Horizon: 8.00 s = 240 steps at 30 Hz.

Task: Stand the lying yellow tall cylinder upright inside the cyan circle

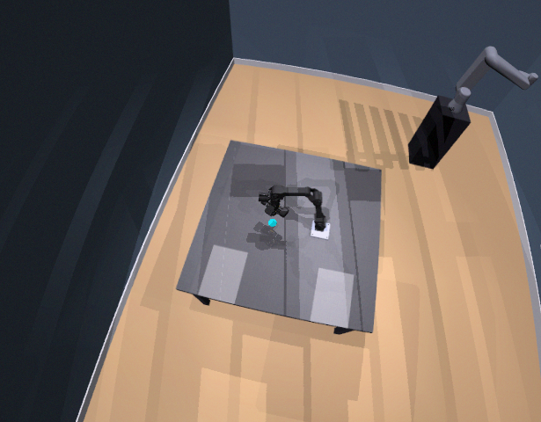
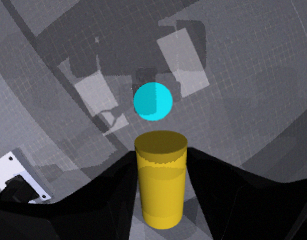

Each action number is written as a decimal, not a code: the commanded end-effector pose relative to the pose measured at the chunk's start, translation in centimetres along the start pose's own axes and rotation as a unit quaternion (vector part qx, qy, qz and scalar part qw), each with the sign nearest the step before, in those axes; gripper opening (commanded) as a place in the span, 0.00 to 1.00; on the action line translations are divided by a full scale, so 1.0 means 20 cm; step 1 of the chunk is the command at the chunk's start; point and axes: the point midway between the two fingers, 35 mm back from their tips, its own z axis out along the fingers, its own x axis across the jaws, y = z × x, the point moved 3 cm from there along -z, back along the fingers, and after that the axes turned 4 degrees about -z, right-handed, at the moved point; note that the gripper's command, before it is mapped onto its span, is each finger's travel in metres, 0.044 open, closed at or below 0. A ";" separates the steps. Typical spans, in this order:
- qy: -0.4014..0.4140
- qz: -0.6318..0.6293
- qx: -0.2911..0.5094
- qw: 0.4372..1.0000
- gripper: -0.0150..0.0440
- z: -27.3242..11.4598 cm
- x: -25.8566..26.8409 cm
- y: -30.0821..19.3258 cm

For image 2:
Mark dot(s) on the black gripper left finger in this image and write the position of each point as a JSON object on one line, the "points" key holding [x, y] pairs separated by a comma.
{"points": [[101, 210]]}

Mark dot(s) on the cyan circle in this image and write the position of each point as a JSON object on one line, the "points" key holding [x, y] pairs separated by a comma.
{"points": [[152, 101]]}

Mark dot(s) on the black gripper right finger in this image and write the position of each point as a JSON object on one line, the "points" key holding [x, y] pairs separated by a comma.
{"points": [[240, 205]]}

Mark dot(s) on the yellow tall cylinder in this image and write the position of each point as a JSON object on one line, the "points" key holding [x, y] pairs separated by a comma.
{"points": [[161, 160]]}

